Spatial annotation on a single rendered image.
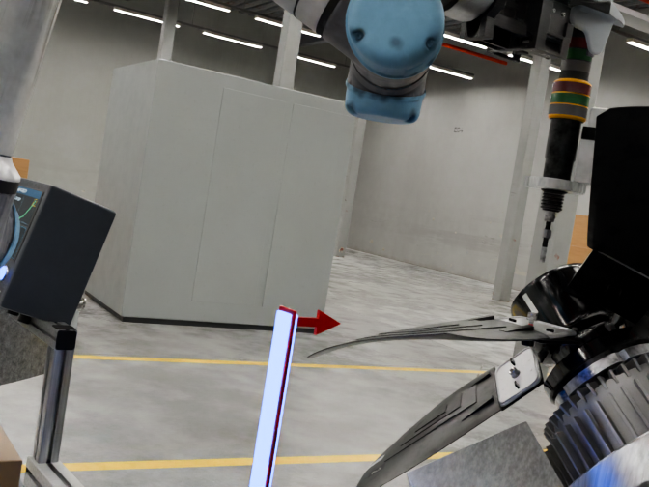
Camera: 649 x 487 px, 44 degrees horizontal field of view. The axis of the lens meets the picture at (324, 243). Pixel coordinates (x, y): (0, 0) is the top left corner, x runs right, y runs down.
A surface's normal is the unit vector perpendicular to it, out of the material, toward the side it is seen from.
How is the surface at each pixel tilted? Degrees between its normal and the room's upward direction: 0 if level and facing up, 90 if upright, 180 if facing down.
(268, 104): 90
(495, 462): 55
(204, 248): 90
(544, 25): 90
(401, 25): 90
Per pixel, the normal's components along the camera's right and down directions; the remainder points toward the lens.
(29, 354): 0.95, 0.17
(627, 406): -0.50, -0.44
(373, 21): -0.05, 0.04
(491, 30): 0.56, 0.14
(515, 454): -0.16, -0.56
